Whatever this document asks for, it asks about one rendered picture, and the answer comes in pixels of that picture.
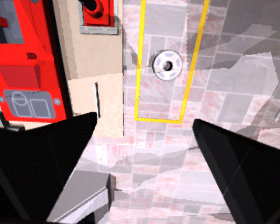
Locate yellow rectangular outline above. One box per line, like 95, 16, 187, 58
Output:
134, 0, 209, 124

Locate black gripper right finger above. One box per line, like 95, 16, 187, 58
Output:
192, 119, 280, 224

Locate grey wheel with black tyre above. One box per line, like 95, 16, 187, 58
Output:
152, 50, 183, 81

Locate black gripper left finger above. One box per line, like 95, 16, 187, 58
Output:
0, 111, 98, 221

